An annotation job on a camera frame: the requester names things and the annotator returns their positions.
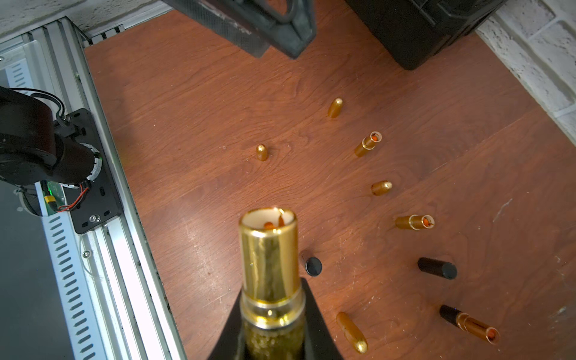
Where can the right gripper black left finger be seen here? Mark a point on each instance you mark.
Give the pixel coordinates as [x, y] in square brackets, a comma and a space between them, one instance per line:
[231, 343]

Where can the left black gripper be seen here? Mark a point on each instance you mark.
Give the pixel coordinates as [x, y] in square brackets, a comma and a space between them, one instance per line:
[255, 26]

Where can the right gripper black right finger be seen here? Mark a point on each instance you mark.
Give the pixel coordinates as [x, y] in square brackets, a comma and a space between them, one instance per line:
[318, 343]

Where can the black lipstick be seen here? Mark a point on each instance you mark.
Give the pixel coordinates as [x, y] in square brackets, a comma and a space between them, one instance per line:
[469, 324]
[310, 263]

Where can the black lipstick cap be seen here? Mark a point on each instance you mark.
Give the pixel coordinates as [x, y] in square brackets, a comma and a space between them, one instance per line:
[438, 268]

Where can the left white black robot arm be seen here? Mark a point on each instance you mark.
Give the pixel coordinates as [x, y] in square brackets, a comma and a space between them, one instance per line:
[36, 136]

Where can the black grey toolbox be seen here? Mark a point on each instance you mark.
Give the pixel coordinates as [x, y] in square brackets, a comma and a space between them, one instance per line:
[412, 31]

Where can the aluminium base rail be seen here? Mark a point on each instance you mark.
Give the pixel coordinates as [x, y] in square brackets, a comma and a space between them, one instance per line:
[78, 280]

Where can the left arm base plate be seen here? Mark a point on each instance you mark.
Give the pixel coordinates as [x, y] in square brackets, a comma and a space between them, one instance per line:
[101, 202]

